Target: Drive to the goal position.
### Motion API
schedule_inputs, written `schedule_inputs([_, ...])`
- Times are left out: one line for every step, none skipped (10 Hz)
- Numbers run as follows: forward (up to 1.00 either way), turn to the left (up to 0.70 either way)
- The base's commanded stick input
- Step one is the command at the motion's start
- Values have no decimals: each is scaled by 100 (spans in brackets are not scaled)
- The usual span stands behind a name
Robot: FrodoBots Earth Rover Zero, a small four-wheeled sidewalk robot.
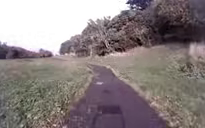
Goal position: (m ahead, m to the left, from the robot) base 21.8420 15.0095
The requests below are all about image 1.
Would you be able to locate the dark asphalt path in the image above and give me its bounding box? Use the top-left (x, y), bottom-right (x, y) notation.
top-left (63, 63), bottom-right (168, 128)

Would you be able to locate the manhole cover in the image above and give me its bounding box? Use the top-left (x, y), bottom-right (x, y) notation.
top-left (97, 104), bottom-right (122, 115)

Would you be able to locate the row of trees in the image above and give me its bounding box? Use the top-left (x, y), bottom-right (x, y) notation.
top-left (59, 0), bottom-right (205, 58)

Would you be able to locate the grass verge with slope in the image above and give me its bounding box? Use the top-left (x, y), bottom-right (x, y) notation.
top-left (89, 43), bottom-right (205, 128)

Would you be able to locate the grass field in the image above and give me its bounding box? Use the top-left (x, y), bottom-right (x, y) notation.
top-left (0, 55), bottom-right (94, 128)

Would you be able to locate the row of reddish bushes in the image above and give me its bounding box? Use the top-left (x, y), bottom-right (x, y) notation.
top-left (0, 39), bottom-right (54, 61)

